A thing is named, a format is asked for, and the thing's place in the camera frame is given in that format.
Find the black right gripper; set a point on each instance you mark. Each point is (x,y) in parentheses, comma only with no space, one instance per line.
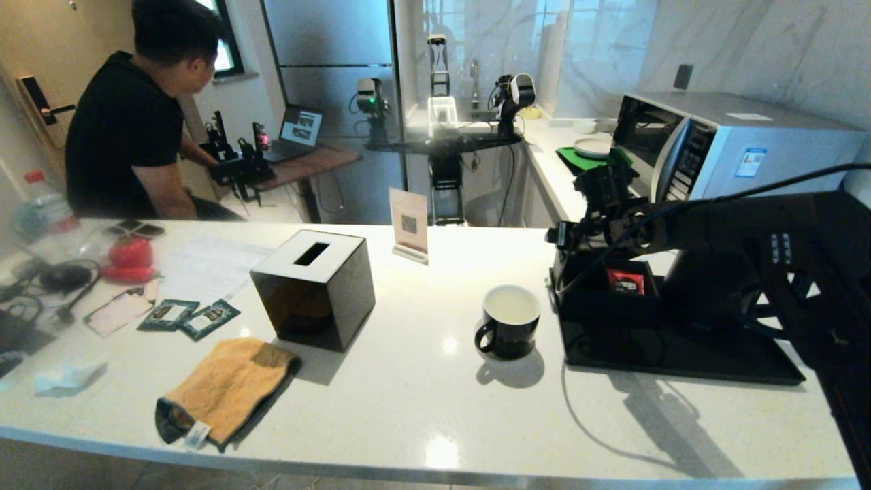
(612,237)

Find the black electric kettle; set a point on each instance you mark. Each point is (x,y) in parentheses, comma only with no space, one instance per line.
(701,292)

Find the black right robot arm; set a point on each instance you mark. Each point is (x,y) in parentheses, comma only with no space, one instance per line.
(782,231)

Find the dark green tea sachet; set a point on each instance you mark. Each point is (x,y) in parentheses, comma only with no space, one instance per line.
(211,320)
(167,315)

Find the black compartment organizer box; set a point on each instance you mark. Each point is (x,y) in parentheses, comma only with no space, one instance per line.
(585,306)

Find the white base cabinet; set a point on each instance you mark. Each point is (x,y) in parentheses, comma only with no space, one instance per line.
(541,197)

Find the red coffee sachet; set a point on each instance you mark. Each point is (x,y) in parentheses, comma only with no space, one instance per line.
(626,281)

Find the black mug white inside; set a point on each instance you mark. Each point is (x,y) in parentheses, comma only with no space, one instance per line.
(507,327)

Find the green silicone mat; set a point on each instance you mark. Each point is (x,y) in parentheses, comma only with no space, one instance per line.
(575,160)

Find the white plate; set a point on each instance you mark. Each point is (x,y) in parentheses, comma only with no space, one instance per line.
(592,147)

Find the black rectangular serving tray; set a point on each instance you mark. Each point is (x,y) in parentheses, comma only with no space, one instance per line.
(646,357)

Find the small white bowl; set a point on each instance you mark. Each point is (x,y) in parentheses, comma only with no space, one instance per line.
(583,126)

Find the small grey bowl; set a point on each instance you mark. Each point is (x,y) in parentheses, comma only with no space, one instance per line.
(604,125)

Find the black teleoperation stand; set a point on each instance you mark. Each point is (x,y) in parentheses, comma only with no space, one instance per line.
(446,177)

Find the beige QR code sign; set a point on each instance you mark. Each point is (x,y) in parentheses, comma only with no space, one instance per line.
(408,224)

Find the white and black mast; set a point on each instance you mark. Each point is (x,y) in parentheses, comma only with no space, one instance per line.
(441,112)

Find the chrome faucet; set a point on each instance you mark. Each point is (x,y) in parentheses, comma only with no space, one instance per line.
(474,82)

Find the silver microwave oven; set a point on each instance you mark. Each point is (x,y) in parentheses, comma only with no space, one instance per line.
(748,136)

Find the black tissue box white top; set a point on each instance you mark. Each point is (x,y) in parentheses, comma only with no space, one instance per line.
(313,299)

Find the brown wooden side table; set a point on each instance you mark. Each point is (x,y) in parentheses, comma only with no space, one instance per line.
(323,162)

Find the open laptop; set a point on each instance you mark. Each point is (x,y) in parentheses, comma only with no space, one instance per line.
(301,129)

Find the grey steel refrigerator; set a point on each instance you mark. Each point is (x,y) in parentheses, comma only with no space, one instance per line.
(340,34)

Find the black leader control rig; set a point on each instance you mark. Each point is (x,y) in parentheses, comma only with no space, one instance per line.
(241,167)

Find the printed white paper sheet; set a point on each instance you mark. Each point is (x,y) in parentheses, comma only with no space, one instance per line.
(211,269)

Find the orange microfiber cloth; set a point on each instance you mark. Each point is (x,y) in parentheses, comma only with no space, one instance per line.
(224,388)

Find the dark framed window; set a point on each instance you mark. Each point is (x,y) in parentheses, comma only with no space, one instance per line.
(224,47)

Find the dark brown coaster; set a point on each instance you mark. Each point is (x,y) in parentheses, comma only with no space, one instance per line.
(139,230)

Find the red toy bell pepper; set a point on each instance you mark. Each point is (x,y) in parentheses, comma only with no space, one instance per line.
(131,253)

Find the red toy chili pepper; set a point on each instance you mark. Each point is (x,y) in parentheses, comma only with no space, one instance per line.
(129,275)

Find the beige paper packet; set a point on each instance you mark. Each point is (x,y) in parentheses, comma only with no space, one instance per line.
(119,313)

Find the person in black shirt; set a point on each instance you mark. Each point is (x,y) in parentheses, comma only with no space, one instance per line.
(122,136)

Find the black computer mouse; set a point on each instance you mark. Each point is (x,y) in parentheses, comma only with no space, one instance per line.
(64,279)

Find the crumpled white tissue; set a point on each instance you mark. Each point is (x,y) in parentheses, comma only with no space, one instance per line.
(68,376)

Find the clear water bottle red cap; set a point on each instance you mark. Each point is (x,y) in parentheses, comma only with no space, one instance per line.
(47,211)

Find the flat black pad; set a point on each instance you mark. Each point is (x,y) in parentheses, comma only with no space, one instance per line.
(20,333)

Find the black electronic door lock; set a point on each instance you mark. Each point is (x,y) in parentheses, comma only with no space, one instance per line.
(33,99)

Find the beige wooden door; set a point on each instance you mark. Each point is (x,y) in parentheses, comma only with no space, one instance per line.
(41,41)

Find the dark wall socket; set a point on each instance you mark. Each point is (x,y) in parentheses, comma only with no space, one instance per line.
(682,77)

